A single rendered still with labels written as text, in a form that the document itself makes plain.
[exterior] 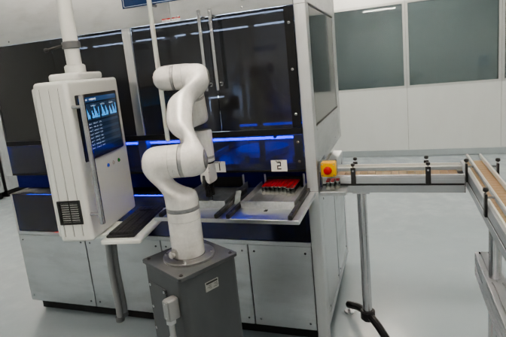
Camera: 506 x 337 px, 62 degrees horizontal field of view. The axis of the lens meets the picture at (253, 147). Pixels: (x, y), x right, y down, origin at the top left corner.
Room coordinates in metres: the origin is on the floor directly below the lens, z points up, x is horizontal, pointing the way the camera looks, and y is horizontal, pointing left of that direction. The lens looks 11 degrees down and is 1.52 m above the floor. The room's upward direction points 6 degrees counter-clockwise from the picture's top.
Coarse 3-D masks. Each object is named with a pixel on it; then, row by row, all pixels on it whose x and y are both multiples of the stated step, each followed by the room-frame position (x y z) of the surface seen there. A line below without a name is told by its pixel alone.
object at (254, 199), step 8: (256, 192) 2.13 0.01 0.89; (248, 200) 2.02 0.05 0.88; (256, 200) 2.01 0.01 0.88; (264, 200) 2.00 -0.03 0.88; (272, 200) 1.99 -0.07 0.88; (280, 200) 1.97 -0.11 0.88; (288, 200) 1.96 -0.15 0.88; (296, 200) 1.87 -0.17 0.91; (272, 208) 1.87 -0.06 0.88; (280, 208) 1.86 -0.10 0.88; (288, 208) 1.84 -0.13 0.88
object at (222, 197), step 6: (198, 186) 2.27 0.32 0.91; (246, 186) 2.24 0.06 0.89; (198, 192) 2.25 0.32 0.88; (204, 192) 2.25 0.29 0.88; (216, 192) 2.23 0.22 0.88; (222, 192) 2.22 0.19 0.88; (228, 192) 2.20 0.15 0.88; (234, 192) 2.08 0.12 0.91; (198, 198) 2.15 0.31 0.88; (204, 198) 2.14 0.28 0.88; (216, 198) 2.12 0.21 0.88; (222, 198) 2.11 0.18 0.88; (228, 198) 1.99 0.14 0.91; (204, 204) 1.98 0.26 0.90; (210, 204) 1.97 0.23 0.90; (216, 204) 1.96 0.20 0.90; (222, 204) 1.95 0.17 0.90
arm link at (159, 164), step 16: (176, 144) 1.48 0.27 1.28; (144, 160) 1.45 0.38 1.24; (160, 160) 1.43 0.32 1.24; (176, 160) 1.43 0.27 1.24; (160, 176) 1.44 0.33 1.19; (176, 176) 1.45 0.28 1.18; (176, 192) 1.44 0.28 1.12; (192, 192) 1.47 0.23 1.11; (176, 208) 1.43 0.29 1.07; (192, 208) 1.44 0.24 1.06
